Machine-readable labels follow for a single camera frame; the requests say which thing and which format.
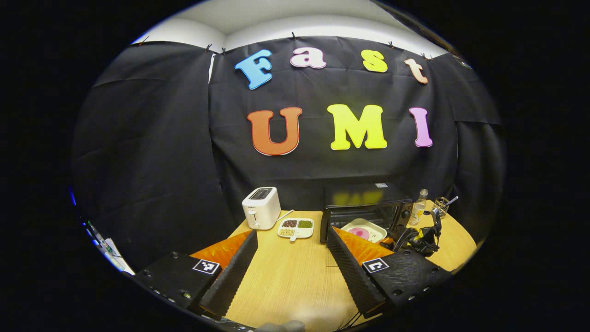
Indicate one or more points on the white divided snack dish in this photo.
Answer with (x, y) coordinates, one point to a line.
(296, 228)

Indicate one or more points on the metal spoon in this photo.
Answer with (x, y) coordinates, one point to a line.
(451, 200)

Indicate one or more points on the black backdrop cloth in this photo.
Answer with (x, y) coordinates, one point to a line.
(152, 152)

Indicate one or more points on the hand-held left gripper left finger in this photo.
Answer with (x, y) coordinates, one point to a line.
(233, 272)

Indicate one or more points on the black electric oven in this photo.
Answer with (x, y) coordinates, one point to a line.
(364, 198)

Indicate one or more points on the white toaster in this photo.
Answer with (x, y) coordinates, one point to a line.
(260, 210)

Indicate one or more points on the pink round ham slice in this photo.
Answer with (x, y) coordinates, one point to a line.
(359, 233)

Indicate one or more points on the white papers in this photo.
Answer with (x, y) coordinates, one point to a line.
(117, 258)

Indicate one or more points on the clear glass bottle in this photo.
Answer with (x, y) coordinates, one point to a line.
(418, 210)

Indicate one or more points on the white square plate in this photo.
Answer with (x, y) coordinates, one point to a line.
(375, 230)

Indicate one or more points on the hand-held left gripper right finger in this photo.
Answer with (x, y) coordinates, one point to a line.
(352, 272)

